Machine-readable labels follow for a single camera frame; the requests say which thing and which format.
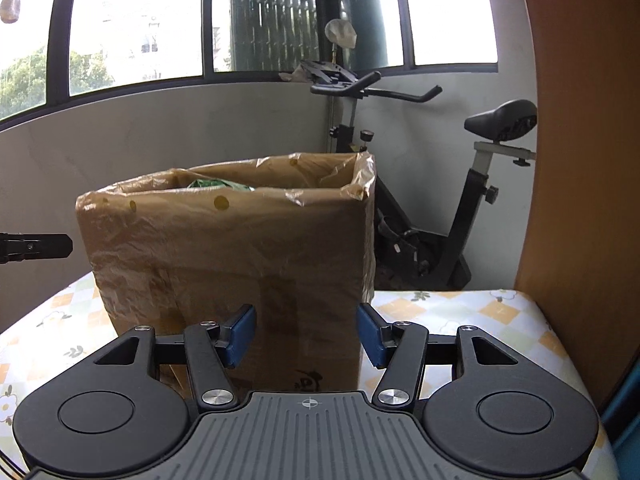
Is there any white cloth on bike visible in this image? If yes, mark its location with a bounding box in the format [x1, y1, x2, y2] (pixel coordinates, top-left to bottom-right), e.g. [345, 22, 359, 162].
[324, 18, 357, 50]

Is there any brown cardboard box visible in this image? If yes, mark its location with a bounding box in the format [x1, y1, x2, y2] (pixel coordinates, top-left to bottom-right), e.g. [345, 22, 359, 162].
[76, 153, 376, 392]

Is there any light green snack bag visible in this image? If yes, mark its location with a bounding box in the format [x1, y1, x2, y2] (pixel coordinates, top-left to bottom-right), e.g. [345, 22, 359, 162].
[186, 178, 254, 192]

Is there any wooden headboard panel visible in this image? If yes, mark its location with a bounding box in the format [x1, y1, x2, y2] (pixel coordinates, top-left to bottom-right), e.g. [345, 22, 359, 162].
[516, 0, 639, 408]

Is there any floral patterned bed sheet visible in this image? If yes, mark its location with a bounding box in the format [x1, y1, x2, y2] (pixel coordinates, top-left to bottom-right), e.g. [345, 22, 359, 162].
[1, 285, 618, 479]

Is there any black exercise bike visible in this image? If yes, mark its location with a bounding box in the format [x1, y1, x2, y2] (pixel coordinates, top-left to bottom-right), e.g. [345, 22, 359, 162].
[304, 62, 537, 292]

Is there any black window frame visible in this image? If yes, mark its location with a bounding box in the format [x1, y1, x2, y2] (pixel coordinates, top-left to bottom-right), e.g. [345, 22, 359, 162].
[1, 0, 498, 128]

